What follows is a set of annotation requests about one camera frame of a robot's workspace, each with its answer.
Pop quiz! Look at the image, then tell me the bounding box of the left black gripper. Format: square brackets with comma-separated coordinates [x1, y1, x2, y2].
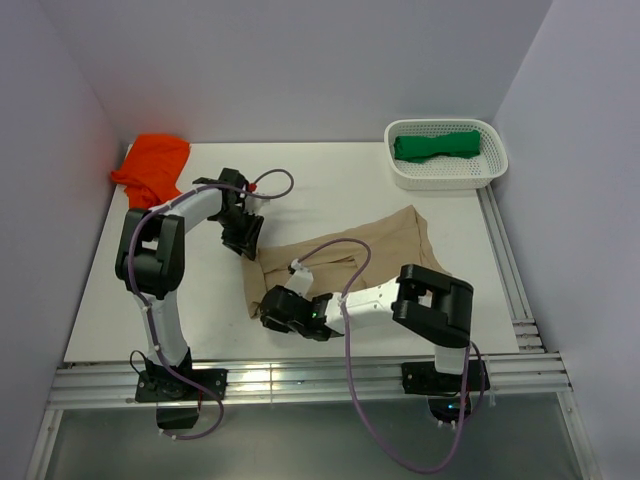
[214, 208, 264, 259]

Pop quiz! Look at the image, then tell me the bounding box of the beige t-shirt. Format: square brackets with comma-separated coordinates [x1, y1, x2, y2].
[242, 205, 445, 319]

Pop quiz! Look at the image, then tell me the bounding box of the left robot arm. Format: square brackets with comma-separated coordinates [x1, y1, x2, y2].
[115, 168, 271, 401]

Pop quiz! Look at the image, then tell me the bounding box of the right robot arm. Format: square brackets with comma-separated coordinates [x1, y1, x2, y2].
[258, 264, 474, 390]

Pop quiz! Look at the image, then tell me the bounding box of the orange t-shirt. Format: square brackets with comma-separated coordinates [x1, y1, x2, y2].
[110, 134, 191, 209]

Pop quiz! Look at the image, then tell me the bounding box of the white plastic basket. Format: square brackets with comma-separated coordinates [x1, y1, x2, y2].
[384, 118, 508, 191]

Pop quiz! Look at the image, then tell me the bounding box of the rolled green t-shirt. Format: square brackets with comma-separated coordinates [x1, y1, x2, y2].
[393, 130, 481, 163]

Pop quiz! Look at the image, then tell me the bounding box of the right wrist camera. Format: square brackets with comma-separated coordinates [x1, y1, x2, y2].
[285, 259, 314, 297]

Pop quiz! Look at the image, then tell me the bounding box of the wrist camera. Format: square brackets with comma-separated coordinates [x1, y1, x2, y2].
[285, 259, 314, 297]
[244, 194, 271, 215]

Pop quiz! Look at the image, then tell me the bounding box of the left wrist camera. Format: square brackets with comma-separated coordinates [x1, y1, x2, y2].
[244, 194, 271, 215]

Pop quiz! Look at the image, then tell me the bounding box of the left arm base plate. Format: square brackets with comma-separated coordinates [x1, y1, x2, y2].
[135, 368, 228, 403]

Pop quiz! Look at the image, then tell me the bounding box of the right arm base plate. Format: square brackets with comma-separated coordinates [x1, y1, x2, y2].
[401, 360, 491, 396]

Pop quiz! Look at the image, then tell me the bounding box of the aluminium rail frame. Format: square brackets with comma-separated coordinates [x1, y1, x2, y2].
[26, 187, 601, 479]

